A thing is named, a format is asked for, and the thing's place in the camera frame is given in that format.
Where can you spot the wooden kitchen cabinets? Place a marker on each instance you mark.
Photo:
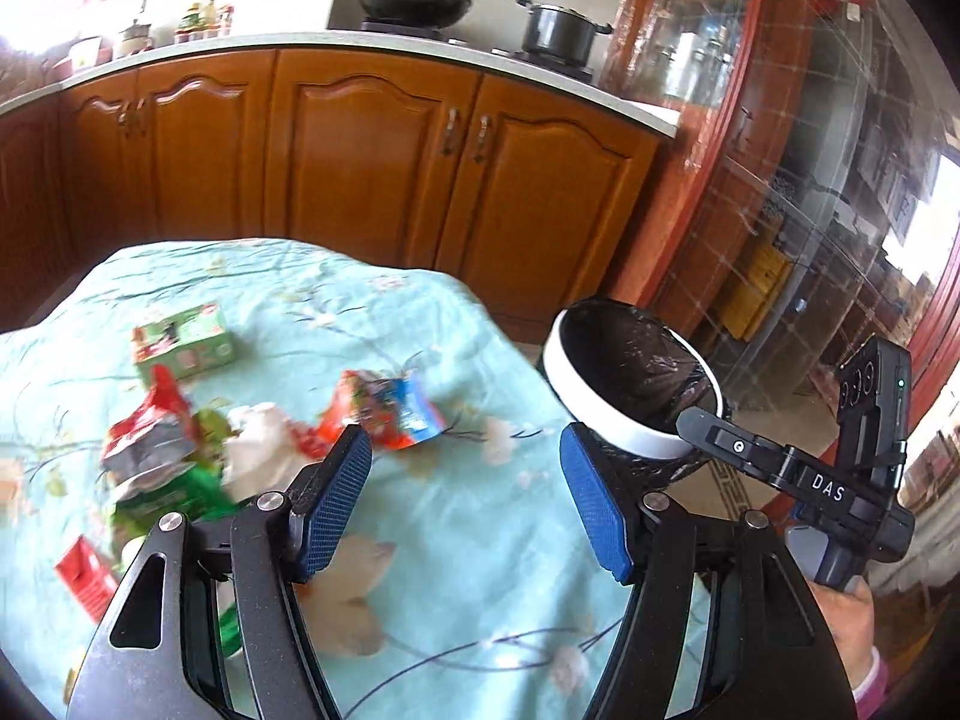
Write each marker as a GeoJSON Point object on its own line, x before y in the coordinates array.
{"type": "Point", "coordinates": [518, 182]}

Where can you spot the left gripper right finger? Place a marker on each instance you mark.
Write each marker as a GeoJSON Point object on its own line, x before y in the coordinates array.
{"type": "Point", "coordinates": [768, 651]}

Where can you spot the right hand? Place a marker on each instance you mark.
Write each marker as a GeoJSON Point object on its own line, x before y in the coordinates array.
{"type": "Point", "coordinates": [850, 618]}

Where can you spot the red silver snack bag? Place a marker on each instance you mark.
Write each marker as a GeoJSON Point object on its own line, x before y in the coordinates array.
{"type": "Point", "coordinates": [161, 430]}

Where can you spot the glass door display cabinet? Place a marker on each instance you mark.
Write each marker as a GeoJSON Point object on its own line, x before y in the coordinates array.
{"type": "Point", "coordinates": [809, 200]}

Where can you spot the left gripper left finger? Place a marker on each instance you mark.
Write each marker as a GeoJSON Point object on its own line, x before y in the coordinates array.
{"type": "Point", "coordinates": [157, 652]}

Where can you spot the red blue snack wrapper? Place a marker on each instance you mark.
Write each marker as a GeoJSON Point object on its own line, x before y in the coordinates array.
{"type": "Point", "coordinates": [394, 411]}

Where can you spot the white paper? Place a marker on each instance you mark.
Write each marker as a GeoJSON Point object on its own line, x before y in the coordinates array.
{"type": "Point", "coordinates": [261, 454]}

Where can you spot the green drink can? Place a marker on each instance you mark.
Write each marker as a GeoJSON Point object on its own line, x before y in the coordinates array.
{"type": "Point", "coordinates": [191, 487]}

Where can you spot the green milk carton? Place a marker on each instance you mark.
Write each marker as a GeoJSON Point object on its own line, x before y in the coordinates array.
{"type": "Point", "coordinates": [188, 343]}

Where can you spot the black cooking pot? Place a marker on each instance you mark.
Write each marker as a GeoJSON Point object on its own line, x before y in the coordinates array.
{"type": "Point", "coordinates": [559, 33]}

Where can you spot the red milk carton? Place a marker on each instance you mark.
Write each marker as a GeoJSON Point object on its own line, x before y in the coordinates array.
{"type": "Point", "coordinates": [88, 577]}

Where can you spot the white rim trash bin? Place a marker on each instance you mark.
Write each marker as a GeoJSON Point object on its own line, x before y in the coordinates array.
{"type": "Point", "coordinates": [627, 376]}

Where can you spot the condiment bottles on counter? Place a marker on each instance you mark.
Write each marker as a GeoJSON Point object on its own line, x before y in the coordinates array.
{"type": "Point", "coordinates": [214, 19]}

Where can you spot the light blue floral tablecloth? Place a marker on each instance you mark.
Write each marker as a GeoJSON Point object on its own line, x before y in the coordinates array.
{"type": "Point", "coordinates": [464, 586]}

